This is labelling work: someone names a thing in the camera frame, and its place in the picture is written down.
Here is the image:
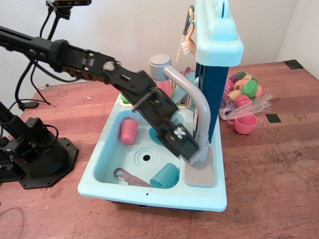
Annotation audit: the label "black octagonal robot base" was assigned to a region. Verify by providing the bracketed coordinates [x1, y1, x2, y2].
[0, 116, 78, 189]

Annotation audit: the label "mesh bag of toy fruit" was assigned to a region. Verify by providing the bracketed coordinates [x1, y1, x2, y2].
[219, 71, 272, 120]

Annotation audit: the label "black tape patch near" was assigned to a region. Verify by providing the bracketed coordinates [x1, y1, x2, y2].
[265, 114, 282, 123]

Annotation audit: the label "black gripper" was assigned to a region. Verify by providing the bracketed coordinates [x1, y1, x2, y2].
[131, 89, 198, 162]

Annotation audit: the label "pink toy plate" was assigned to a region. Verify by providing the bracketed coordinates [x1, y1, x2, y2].
[157, 80, 172, 98]

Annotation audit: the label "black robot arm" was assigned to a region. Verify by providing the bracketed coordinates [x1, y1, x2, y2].
[0, 27, 199, 161]

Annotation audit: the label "light blue toy sink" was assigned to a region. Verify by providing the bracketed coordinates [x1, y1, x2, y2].
[78, 98, 227, 212]

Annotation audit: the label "pink toy cup in sink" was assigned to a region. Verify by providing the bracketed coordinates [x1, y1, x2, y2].
[120, 119, 138, 145]

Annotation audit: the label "black tape patch far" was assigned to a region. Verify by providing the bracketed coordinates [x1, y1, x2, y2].
[284, 59, 304, 70]

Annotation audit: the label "cream dish rack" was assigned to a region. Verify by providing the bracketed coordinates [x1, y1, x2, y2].
[120, 93, 191, 109]

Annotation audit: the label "teal toy cup lying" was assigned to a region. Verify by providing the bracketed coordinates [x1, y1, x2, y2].
[150, 163, 179, 189]

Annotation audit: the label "black tape patch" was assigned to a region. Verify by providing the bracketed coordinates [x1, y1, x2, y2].
[265, 114, 282, 123]
[284, 59, 304, 70]

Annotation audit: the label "camera on stand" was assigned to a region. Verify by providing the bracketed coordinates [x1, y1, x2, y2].
[46, 0, 92, 20]

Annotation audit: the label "black cables at left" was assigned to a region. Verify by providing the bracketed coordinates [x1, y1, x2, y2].
[13, 9, 60, 110]

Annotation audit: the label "teal toy plate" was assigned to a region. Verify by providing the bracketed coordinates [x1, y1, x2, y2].
[171, 72, 198, 104]

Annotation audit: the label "teal toy mug with handle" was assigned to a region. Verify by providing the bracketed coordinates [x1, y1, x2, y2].
[149, 127, 163, 146]

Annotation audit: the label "light blue toy shelf tower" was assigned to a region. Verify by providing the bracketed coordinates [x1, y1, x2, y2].
[195, 0, 244, 139]

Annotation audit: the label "grey toy faucet with lever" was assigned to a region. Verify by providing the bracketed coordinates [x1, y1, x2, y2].
[150, 54, 215, 188]

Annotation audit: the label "orange toy spoon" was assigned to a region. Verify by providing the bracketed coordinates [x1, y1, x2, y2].
[184, 23, 196, 55]

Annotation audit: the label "pink toy cup on table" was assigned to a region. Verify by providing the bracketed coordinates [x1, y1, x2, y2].
[227, 114, 258, 134]

